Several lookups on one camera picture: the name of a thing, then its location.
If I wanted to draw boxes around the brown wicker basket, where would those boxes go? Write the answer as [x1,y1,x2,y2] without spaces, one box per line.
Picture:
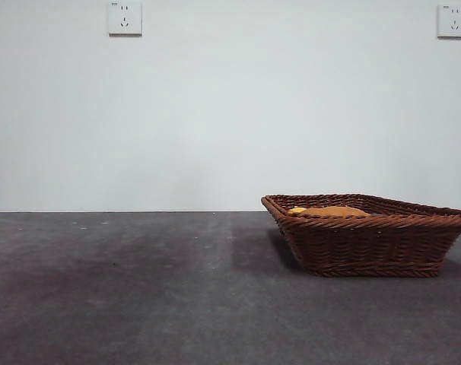
[260,193,461,278]

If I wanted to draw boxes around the brown potato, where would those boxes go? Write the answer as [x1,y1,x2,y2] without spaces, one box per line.
[300,205,372,218]

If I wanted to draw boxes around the white wall socket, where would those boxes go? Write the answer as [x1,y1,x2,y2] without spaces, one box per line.
[108,2,143,38]
[437,4,461,40]

